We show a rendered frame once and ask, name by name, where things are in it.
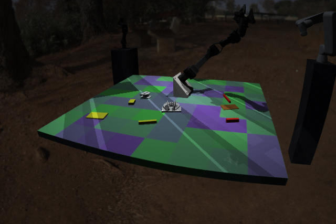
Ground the small red block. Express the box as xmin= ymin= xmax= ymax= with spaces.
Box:
xmin=226 ymin=118 xmax=239 ymax=123

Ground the brown square plate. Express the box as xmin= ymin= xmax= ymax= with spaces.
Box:
xmin=220 ymin=104 xmax=239 ymax=110

